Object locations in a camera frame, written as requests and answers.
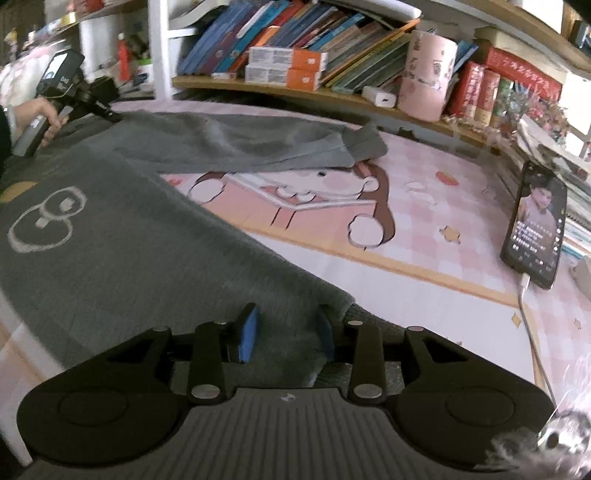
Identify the white wooden bookshelf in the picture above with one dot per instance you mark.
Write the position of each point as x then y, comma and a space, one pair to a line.
159, 55

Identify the row of blue leaning books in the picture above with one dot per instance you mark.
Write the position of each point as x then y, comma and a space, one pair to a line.
217, 41

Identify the pink printed desk mat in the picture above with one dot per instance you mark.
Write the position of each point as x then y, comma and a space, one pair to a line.
415, 221

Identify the person's left hand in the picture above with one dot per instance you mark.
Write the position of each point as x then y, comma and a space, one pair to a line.
32, 110

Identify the black smartphone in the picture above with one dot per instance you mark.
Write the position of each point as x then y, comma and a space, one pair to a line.
535, 221

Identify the grey sweater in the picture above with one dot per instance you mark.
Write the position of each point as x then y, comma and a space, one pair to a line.
115, 254

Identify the white jar green lid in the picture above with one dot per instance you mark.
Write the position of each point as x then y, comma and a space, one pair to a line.
147, 74

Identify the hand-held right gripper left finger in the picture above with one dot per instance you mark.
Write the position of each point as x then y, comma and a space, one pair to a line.
249, 334

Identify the row of red books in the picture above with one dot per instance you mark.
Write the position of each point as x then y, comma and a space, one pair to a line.
475, 92

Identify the grey fluffy pompom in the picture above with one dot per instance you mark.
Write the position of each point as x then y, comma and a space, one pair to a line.
545, 443

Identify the pink printed cup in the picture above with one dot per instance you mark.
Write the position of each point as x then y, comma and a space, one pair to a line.
427, 78

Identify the orange white box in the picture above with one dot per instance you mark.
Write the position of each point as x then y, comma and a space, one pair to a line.
302, 79
309, 59

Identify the white charger adapter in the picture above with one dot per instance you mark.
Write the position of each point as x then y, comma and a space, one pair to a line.
381, 98

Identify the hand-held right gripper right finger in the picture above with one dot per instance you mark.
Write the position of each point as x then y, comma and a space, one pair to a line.
325, 337

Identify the pink dried flowers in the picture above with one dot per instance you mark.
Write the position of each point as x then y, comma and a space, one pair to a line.
540, 110

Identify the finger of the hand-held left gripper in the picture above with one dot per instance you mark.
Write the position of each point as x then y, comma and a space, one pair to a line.
108, 101

